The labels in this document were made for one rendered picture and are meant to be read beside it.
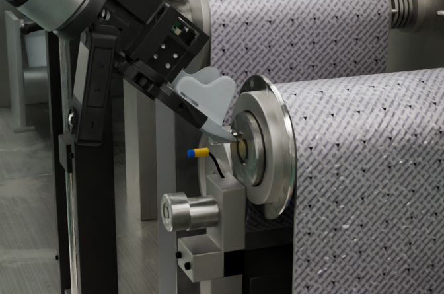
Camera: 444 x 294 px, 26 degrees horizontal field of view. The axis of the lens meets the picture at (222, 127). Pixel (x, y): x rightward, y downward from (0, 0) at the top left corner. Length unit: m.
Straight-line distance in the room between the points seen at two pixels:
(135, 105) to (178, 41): 0.77
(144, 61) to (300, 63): 0.32
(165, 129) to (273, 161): 0.42
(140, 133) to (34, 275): 0.31
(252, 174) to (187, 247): 0.12
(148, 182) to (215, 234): 0.68
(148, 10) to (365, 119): 0.24
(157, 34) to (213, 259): 0.26
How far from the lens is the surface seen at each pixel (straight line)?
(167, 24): 0.90
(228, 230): 1.01
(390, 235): 1.01
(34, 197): 1.86
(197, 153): 1.02
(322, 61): 1.19
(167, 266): 1.40
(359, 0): 1.20
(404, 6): 1.29
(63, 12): 0.87
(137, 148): 1.68
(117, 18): 0.91
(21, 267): 1.57
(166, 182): 1.35
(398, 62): 1.36
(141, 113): 1.66
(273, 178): 0.93
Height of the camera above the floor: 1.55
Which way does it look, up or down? 17 degrees down
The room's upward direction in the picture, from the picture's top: straight up
